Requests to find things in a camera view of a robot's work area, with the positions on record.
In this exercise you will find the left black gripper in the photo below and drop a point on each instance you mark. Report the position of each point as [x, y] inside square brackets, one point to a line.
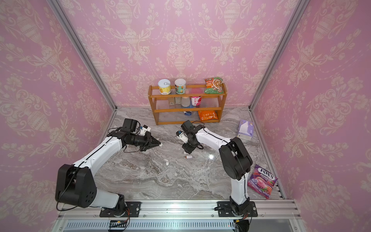
[148, 140]

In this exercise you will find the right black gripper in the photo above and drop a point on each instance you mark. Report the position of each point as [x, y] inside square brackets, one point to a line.
[187, 149]

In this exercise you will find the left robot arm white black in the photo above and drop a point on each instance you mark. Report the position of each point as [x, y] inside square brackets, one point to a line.
[75, 182]

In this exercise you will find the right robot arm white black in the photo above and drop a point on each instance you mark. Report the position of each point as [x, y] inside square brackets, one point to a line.
[235, 159]

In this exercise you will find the orange snack bag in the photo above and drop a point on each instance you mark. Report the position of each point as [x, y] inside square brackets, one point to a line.
[207, 115]

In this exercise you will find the wooden shelf rack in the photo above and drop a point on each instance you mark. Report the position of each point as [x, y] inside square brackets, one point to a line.
[176, 108]

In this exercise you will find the pink white cup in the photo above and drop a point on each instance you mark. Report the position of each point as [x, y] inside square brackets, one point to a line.
[196, 100]

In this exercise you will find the white plastic bottle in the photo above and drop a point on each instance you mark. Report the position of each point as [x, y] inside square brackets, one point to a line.
[185, 102]

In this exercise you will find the purple tissue box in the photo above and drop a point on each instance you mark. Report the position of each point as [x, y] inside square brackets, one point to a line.
[245, 130]

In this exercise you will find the yellow white can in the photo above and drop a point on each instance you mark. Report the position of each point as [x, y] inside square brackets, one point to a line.
[164, 86]

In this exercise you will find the green orange can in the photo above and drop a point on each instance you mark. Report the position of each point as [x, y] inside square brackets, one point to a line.
[180, 86]

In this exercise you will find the green red snack packet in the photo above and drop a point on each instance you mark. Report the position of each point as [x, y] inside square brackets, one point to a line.
[214, 85]

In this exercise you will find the purple candy bag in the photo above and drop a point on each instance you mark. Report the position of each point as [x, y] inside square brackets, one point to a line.
[262, 181]

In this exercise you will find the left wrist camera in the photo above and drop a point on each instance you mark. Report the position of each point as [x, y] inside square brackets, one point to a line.
[144, 129]

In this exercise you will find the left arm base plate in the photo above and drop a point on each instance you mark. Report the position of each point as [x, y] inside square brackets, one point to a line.
[127, 209]

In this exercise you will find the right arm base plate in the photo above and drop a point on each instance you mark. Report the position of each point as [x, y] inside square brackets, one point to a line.
[231, 209]

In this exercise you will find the aluminium front rail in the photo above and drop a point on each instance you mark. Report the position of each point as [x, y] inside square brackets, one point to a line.
[209, 209]

